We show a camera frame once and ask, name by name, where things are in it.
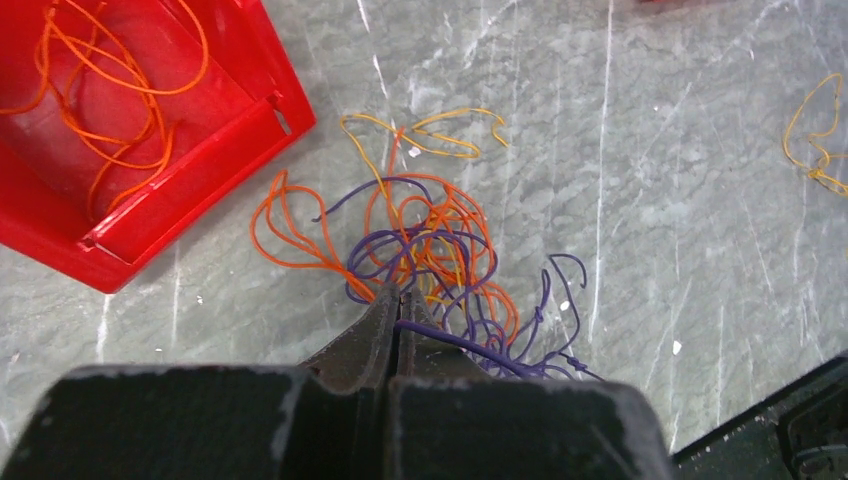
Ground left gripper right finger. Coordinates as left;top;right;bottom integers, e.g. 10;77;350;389
384;287;677;480

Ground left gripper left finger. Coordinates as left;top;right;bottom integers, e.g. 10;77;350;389
1;284;402;479

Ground purple cables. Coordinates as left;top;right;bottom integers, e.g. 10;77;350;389
311;174;605;383

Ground orange cables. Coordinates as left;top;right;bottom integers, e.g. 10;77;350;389
0;0;522;347

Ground yellow cables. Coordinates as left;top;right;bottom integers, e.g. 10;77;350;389
340;71;848;306

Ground red bin near toolbox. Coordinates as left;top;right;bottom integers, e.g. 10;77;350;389
1;1;316;293

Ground black aluminium base frame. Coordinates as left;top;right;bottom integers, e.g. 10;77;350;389
672;352;847;479

